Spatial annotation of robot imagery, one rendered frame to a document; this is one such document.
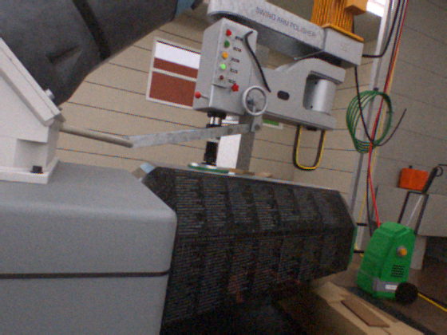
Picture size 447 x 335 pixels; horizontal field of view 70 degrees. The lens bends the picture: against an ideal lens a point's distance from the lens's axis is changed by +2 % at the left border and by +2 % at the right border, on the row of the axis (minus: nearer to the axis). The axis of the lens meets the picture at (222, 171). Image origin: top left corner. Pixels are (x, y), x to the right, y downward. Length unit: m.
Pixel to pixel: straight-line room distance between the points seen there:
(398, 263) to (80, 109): 6.46
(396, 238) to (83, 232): 2.66
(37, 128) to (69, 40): 0.11
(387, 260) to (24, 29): 2.71
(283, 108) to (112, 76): 6.14
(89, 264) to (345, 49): 1.92
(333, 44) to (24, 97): 1.79
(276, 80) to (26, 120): 1.48
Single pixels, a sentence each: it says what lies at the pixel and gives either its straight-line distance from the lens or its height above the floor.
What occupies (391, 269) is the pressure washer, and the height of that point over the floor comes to 0.24.
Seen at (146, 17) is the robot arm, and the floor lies 1.07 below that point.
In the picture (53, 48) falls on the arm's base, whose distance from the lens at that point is 0.42.
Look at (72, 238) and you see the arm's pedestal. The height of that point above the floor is 0.82.
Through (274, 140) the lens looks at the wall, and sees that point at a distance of 8.89.
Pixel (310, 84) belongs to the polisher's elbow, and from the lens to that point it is 2.00.
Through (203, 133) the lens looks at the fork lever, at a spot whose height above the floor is 1.00.
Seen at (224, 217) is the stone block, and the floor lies 0.66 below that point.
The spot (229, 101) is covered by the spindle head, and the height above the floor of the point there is 1.17.
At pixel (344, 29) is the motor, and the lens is 2.10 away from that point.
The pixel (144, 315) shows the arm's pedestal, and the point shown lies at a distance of 0.33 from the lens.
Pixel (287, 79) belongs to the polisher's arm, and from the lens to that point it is 1.79.
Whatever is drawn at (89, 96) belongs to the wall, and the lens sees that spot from 7.53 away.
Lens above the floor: 0.91
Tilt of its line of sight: 3 degrees down
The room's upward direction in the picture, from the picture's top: 9 degrees clockwise
